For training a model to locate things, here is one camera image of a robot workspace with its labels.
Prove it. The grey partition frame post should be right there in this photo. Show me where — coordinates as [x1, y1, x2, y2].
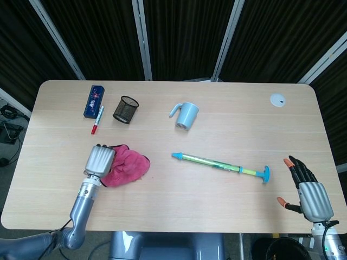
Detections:
[132, 0, 153, 81]
[210, 0, 246, 82]
[28, 0, 86, 81]
[297, 35, 347, 85]
[0, 88, 33, 119]

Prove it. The black mesh pen holder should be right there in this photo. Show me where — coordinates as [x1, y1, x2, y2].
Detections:
[112, 95, 139, 125]

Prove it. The red and white marker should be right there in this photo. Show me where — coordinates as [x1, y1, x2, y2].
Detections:
[91, 105, 105, 135]

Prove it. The black floor cables bundle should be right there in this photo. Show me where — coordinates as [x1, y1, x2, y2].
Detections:
[0, 104, 30, 145]

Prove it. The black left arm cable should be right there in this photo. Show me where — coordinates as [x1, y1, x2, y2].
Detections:
[47, 218, 74, 254]

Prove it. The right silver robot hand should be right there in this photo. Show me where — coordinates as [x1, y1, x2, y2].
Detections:
[277, 155, 335, 223]

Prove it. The black trash bin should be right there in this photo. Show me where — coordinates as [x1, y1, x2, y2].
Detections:
[250, 237, 312, 260]

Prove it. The pink cloth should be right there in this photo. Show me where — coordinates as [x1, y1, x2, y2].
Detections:
[99, 144, 151, 188]

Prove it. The dark blue printed box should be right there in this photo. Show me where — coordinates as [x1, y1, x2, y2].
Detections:
[82, 84, 106, 119]

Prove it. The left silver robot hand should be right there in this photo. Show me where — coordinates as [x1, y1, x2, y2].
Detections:
[83, 144, 117, 178]

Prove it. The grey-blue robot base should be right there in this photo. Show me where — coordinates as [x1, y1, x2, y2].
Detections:
[108, 231, 226, 260]

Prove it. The white cable grommet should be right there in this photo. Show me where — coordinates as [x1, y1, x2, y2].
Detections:
[269, 93, 286, 107]

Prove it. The green and blue water syringe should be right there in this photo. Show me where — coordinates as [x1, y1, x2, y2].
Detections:
[171, 152, 271, 185]

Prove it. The grey table leg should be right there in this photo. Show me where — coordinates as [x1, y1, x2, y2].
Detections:
[237, 232, 246, 260]

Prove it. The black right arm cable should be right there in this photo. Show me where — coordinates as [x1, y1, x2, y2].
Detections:
[320, 220, 340, 257]

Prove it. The light blue mug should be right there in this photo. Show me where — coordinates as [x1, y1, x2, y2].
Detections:
[169, 102, 201, 133]

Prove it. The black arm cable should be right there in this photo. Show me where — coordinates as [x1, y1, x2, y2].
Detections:
[47, 218, 74, 254]
[320, 220, 340, 257]

